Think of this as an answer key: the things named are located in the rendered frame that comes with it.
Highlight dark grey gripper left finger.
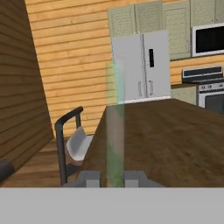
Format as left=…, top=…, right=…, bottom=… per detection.
left=64, top=170, right=102, bottom=188

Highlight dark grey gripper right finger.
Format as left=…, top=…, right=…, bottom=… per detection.
left=124, top=170, right=166, bottom=188

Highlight translucent green straw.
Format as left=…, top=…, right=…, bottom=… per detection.
left=105, top=59, right=126, bottom=188

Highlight black stool with white seat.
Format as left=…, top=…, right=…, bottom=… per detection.
left=54, top=106, right=95, bottom=188

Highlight dark grey stool seat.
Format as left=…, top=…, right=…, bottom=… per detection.
left=0, top=159, right=17, bottom=185

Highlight pale green base cupboard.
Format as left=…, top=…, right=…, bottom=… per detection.
left=170, top=83, right=200, bottom=107

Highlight silver double-door fridge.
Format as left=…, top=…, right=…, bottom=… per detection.
left=111, top=30, right=172, bottom=105

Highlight silver oven with hob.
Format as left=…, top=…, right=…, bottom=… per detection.
left=181, top=65, right=224, bottom=116

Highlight white microwave oven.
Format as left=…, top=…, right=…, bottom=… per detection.
left=190, top=22, right=224, bottom=59

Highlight pale green wall cupboards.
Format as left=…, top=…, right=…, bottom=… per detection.
left=107, top=0, right=224, bottom=61

